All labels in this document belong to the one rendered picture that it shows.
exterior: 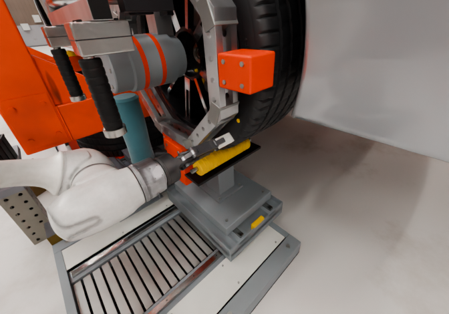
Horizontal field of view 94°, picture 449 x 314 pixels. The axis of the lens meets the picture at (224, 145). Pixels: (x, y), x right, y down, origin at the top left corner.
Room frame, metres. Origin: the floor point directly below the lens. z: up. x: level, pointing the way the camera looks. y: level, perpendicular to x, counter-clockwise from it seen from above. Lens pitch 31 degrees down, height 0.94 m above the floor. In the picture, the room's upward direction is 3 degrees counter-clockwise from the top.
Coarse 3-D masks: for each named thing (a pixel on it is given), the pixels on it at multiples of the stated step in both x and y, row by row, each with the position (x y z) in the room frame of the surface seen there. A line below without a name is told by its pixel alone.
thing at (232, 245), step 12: (168, 192) 0.84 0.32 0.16; (180, 204) 0.75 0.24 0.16; (192, 204) 0.76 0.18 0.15; (264, 204) 0.70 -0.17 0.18; (276, 204) 0.72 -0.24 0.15; (192, 216) 0.67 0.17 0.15; (204, 216) 0.68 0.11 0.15; (252, 216) 0.66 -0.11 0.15; (264, 216) 0.65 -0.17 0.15; (276, 216) 0.69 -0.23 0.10; (204, 228) 0.60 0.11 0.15; (216, 228) 0.60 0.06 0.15; (240, 228) 0.58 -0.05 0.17; (252, 228) 0.59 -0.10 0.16; (264, 228) 0.63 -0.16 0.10; (216, 240) 0.54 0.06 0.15; (228, 240) 0.55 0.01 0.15; (240, 240) 0.53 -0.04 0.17; (252, 240) 0.57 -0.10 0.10; (228, 252) 0.49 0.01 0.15; (240, 252) 0.52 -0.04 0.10
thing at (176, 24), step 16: (176, 0) 0.77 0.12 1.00; (144, 16) 0.87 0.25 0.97; (176, 16) 0.75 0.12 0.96; (192, 16) 0.71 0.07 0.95; (144, 32) 0.89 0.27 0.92; (176, 32) 0.76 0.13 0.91; (192, 32) 0.69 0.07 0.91; (192, 48) 0.78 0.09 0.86; (192, 64) 0.78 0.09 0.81; (176, 80) 0.80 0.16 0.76; (192, 80) 0.72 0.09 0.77; (176, 96) 0.86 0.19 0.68; (192, 96) 0.75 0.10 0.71; (176, 112) 0.79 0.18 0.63; (192, 112) 0.76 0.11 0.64
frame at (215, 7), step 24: (192, 0) 0.50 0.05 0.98; (216, 0) 0.47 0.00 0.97; (216, 24) 0.45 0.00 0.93; (216, 48) 0.45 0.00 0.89; (216, 72) 0.46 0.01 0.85; (144, 96) 0.79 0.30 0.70; (216, 96) 0.46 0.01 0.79; (168, 120) 0.74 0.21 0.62; (216, 120) 0.46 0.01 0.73; (192, 144) 0.56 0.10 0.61
